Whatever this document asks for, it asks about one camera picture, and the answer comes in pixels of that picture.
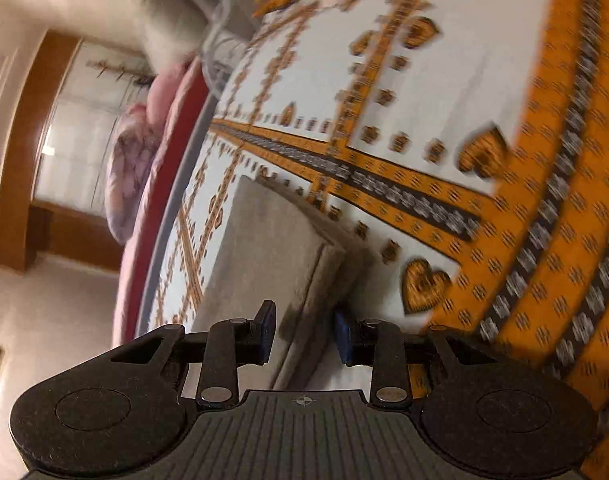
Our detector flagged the grey brown pants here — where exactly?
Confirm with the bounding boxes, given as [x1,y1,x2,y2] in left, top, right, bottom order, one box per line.
[193,177,374,390]

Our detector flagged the white wardrobe with brown top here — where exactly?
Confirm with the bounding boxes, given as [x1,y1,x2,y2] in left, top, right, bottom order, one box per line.
[0,30,152,273]

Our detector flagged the folded pink floral quilt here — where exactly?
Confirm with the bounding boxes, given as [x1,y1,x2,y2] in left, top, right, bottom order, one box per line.
[105,103,161,245]

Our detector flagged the orange white patterned bedsheet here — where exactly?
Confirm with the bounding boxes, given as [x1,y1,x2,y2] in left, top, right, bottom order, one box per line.
[140,0,609,479]

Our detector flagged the pink pillow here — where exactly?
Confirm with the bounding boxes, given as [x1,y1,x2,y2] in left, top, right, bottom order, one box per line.
[146,62,190,134]

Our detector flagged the pink sheet large bed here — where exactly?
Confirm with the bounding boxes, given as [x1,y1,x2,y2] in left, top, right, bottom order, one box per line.
[112,58,209,347]

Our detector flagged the wooden coat stand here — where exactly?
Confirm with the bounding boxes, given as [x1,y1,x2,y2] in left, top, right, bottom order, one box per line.
[85,60,155,87]

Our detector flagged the beige padded headboard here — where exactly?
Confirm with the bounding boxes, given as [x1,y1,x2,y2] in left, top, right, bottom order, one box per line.
[132,0,219,74]

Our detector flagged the white metal bed frame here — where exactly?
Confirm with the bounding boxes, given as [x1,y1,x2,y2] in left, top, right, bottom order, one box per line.
[199,0,260,99]

